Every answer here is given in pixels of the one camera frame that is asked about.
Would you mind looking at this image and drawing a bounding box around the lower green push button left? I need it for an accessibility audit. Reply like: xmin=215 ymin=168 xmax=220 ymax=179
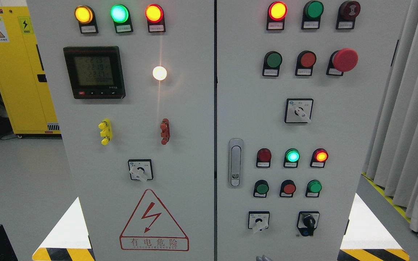
xmin=253 ymin=180 xmax=269 ymax=198

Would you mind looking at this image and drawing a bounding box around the green push button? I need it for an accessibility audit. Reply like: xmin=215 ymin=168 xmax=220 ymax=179
xmin=262 ymin=51 xmax=283 ymax=76
xmin=305 ymin=179 xmax=323 ymax=198
xmin=253 ymin=180 xmax=269 ymax=198

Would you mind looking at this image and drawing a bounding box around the upper green push button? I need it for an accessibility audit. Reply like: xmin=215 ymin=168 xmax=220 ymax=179
xmin=262 ymin=51 xmax=283 ymax=76

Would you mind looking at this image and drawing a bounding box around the lower red push button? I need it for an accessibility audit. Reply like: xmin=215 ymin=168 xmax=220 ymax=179
xmin=279 ymin=179 xmax=296 ymax=198

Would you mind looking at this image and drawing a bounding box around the red push button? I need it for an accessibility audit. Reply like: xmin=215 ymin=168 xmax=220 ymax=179
xmin=295 ymin=50 xmax=317 ymax=76
xmin=279 ymin=179 xmax=296 ymax=198

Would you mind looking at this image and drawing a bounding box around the lower green push button right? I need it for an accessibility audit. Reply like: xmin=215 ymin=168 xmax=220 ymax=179
xmin=305 ymin=179 xmax=323 ymax=198

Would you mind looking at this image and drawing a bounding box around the upper red push button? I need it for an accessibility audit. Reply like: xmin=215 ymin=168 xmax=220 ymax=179
xmin=295 ymin=50 xmax=317 ymax=76

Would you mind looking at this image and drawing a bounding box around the red emergency stop mushroom button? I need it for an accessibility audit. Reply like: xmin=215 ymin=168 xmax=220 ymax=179
xmin=326 ymin=48 xmax=358 ymax=76

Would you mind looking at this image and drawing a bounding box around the red terminal connector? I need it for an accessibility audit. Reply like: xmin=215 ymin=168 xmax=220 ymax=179
xmin=160 ymin=118 xmax=170 ymax=145

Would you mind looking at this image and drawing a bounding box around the dark red indicator light middle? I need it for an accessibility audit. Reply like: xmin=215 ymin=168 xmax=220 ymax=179
xmin=257 ymin=148 xmax=272 ymax=168

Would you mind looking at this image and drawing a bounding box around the white glowing indicator light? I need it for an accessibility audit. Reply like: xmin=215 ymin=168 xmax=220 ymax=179
xmin=152 ymin=66 xmax=168 ymax=81

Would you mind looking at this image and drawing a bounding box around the lit green indicator light middle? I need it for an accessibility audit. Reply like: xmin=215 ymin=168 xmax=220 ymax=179
xmin=283 ymin=148 xmax=300 ymax=168

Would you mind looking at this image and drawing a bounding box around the left grey cabinet door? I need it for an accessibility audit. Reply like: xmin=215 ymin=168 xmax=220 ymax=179
xmin=27 ymin=0 xmax=214 ymax=261

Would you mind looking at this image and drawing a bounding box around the grey cabinet door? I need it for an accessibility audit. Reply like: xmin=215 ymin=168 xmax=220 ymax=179
xmin=27 ymin=0 xmax=214 ymax=261
xmin=216 ymin=0 xmax=410 ymax=261

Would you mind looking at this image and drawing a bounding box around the right grey cabinet door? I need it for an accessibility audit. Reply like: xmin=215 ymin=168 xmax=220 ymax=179
xmin=216 ymin=0 xmax=410 ymax=261

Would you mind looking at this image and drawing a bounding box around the yellow terminal connector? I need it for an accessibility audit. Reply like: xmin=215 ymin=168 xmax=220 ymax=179
xmin=98 ymin=118 xmax=113 ymax=145

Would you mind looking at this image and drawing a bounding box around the lit red indicator light middle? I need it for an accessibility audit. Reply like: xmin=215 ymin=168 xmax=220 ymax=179
xmin=309 ymin=148 xmax=329 ymax=168

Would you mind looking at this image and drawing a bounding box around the red electric hazard warning sticker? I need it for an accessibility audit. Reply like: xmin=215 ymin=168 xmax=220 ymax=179
xmin=119 ymin=189 xmax=189 ymax=252

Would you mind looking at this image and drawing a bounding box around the black digital power meter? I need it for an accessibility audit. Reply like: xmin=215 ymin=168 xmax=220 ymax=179
xmin=63 ymin=46 xmax=126 ymax=99

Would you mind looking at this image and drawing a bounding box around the red indicator light top left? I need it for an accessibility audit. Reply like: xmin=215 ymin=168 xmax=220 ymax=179
xmin=145 ymin=4 xmax=166 ymax=33

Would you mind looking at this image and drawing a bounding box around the red indicator light top right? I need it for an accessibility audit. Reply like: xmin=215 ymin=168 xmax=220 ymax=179
xmin=266 ymin=1 xmax=288 ymax=31

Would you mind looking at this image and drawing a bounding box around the green indicator light top left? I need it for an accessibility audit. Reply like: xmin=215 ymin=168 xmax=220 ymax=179
xmin=110 ymin=4 xmax=134 ymax=33

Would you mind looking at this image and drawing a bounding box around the dark green indicator light top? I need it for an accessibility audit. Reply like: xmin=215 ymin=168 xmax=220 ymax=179
xmin=301 ymin=0 xmax=324 ymax=30

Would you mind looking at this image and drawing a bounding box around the yellow indicator light top left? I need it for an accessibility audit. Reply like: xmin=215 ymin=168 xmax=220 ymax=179
xmin=74 ymin=5 xmax=98 ymax=34

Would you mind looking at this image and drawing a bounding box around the dark red buzzer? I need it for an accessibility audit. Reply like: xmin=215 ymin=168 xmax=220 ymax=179
xmin=336 ymin=1 xmax=361 ymax=30

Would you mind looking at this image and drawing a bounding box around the grey curtain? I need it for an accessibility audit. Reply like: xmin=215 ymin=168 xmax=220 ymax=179
xmin=363 ymin=0 xmax=418 ymax=235

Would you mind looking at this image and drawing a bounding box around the yellow safety storage cabinet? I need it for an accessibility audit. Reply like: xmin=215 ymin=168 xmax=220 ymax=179
xmin=0 ymin=7 xmax=60 ymax=136

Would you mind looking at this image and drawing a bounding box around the silver door lock handle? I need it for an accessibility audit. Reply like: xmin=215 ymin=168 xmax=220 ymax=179
xmin=228 ymin=138 xmax=244 ymax=188

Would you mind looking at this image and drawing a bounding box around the left door rotary selector switch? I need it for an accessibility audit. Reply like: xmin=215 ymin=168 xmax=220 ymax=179
xmin=128 ymin=159 xmax=154 ymax=182

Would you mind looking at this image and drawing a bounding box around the upper right rotary selector switch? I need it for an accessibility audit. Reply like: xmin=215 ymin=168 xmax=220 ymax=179
xmin=284 ymin=99 xmax=314 ymax=124

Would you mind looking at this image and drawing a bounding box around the lower white rotary selector switch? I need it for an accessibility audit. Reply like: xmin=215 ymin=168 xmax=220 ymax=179
xmin=248 ymin=211 xmax=270 ymax=233

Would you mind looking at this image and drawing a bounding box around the black key selector switch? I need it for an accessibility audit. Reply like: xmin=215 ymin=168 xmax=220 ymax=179
xmin=296 ymin=211 xmax=320 ymax=237

